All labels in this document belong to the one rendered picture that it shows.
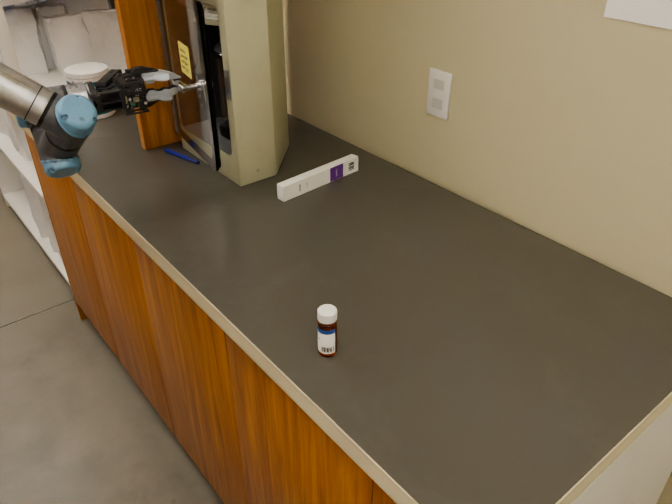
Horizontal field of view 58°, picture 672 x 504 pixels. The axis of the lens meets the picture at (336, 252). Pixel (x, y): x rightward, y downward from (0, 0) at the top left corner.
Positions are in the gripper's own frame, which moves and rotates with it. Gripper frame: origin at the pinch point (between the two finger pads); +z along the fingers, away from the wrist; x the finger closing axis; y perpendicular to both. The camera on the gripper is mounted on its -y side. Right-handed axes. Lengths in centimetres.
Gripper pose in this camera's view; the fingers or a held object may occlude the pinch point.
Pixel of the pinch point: (175, 81)
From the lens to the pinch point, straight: 154.2
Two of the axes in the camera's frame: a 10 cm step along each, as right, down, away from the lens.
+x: 0.0, -8.4, -5.5
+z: 8.7, -2.7, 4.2
